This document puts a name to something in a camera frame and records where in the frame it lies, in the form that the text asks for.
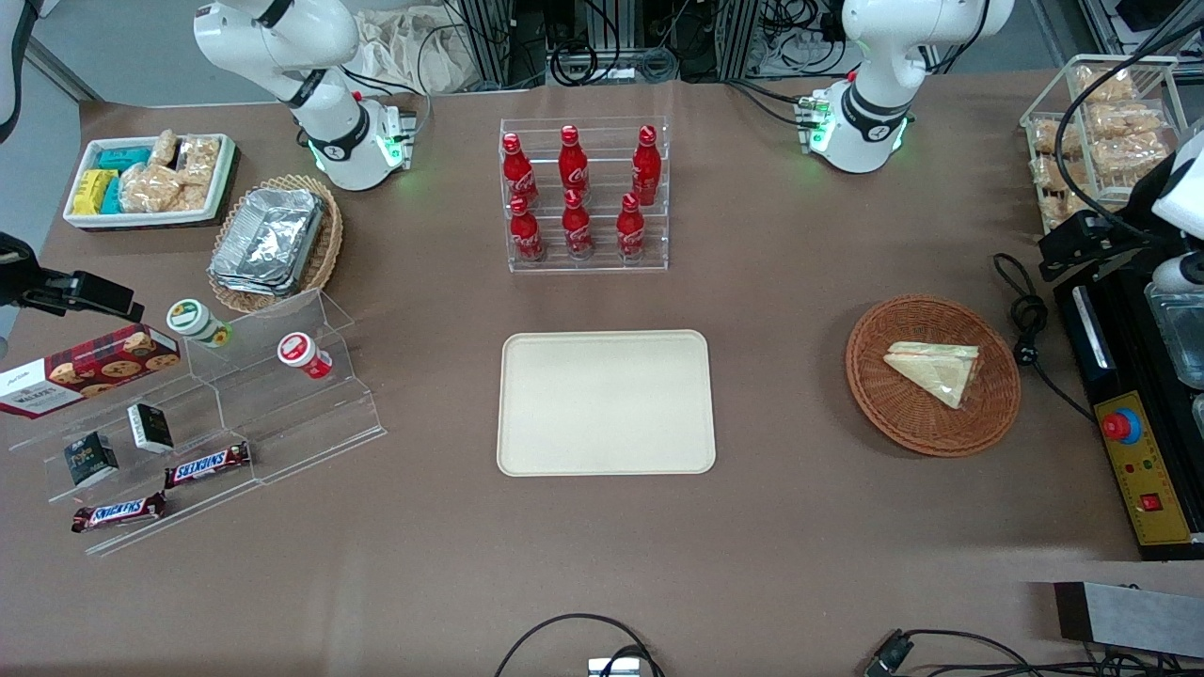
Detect red lid white cup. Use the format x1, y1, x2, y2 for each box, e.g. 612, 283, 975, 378
277, 332, 333, 381

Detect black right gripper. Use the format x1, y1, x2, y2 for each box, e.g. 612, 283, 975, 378
0, 232, 145, 323

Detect triangular sandwich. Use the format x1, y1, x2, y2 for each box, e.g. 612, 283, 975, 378
882, 341, 980, 410

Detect green lid white cup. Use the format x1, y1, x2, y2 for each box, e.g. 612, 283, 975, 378
166, 299, 232, 349

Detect round brown wicker basket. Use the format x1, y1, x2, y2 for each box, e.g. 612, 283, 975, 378
845, 295, 1022, 458

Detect grey rectangular block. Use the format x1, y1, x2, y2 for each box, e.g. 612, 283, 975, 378
1053, 581, 1204, 659

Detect stacked aluminium foil trays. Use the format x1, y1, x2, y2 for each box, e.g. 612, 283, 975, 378
208, 187, 326, 298

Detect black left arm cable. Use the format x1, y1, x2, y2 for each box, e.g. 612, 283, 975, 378
1053, 24, 1204, 241

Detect steel pan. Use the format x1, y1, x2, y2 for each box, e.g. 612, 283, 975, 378
1146, 280, 1204, 388

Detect black coiled cable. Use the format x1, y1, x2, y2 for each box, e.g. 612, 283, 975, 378
550, 42, 599, 87

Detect beige cloth bag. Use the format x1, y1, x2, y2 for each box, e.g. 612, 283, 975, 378
350, 8, 490, 95

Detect beige rectangular tray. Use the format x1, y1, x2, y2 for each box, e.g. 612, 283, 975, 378
497, 329, 717, 478

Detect black appliance yellow control panel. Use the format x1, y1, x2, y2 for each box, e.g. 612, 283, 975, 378
1053, 263, 1204, 562

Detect clear acrylic stepped stand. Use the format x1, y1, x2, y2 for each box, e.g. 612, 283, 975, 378
8, 290, 388, 558

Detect black power cable with plug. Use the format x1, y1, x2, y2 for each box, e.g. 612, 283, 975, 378
994, 252, 1097, 422

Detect black base cable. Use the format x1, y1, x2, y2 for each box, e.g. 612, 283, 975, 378
724, 78, 812, 128

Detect red cola bottle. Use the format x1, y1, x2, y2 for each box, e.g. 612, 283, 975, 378
559, 124, 590, 197
562, 188, 594, 260
632, 124, 662, 206
509, 195, 546, 262
501, 132, 539, 206
616, 193, 646, 260

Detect white wire rack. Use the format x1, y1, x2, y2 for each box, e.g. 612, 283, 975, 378
1020, 55, 1204, 252

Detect small black white box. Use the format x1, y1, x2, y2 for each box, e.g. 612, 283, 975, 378
127, 402, 176, 454
63, 431, 120, 488

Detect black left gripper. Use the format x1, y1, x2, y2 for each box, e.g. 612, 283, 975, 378
1038, 155, 1188, 283

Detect clear bag fried snack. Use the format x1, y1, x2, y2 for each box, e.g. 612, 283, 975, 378
1088, 102, 1167, 140
1046, 186, 1106, 232
1030, 118, 1085, 157
1091, 134, 1173, 180
1075, 66, 1139, 104
1030, 155, 1092, 194

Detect yellow snack pack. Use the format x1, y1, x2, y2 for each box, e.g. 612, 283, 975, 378
72, 169, 118, 216

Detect brown snickers bar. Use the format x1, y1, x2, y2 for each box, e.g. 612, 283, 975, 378
164, 441, 252, 490
71, 492, 167, 534

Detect oval light wicker basket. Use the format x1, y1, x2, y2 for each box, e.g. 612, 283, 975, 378
207, 174, 344, 314

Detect white rectangular snack bin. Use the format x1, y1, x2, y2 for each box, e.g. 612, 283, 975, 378
62, 134, 238, 231

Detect black looped cable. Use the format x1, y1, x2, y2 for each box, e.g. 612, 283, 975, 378
494, 614, 664, 677

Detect black cable with connector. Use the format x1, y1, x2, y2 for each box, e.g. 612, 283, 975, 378
863, 628, 1204, 677

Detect clear acrylic bottle rack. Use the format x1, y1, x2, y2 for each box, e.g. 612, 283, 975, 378
499, 116, 671, 275

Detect red tartan cookie box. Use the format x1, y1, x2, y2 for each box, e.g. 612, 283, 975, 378
0, 323, 182, 419

